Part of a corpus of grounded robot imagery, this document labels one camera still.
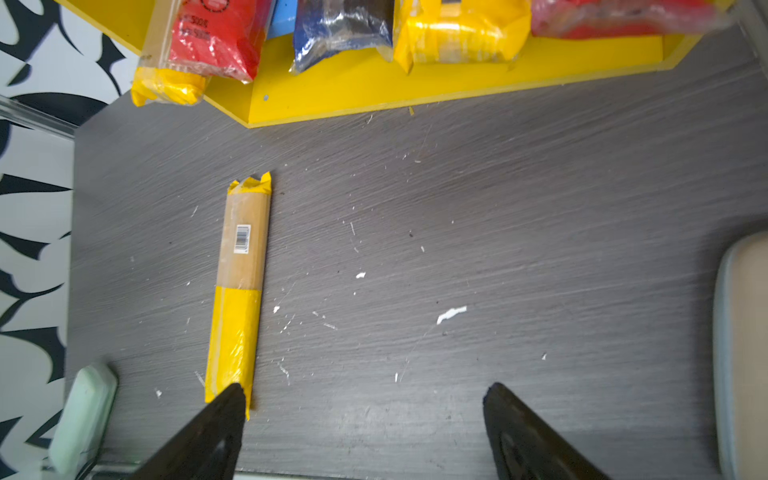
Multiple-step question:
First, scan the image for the clear white label spaghetti bag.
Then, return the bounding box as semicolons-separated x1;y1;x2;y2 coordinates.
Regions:
291;0;395;74

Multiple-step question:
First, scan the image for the aluminium cage frame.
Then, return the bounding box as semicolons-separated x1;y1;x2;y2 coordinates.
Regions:
0;96;77;140

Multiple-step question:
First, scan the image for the yellow pink blue shelf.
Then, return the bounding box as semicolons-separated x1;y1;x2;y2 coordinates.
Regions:
56;0;736;129

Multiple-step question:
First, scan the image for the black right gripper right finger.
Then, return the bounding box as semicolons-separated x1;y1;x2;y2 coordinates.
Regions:
483;382;607;479

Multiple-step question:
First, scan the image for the small red spaghetti bag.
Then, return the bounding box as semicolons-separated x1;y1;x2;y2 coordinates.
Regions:
531;0;731;40

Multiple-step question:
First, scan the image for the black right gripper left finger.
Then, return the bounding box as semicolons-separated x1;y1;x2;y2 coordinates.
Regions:
131;383;246;479

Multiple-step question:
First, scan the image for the yellow spaghetti bag front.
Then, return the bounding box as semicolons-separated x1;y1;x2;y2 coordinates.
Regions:
393;0;532;72

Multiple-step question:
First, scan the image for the beige pad right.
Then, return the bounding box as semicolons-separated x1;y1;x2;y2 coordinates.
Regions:
713;232;767;479

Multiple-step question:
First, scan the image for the long red spaghetti bag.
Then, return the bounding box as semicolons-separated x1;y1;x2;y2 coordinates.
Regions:
169;0;274;84

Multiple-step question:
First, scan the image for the green pad left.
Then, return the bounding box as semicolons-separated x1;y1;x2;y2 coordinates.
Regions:
45;363;118;479

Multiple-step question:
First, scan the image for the yellow spaghetti bag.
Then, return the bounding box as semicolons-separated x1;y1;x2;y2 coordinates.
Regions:
393;0;532;72
205;172;272;418
131;0;209;107

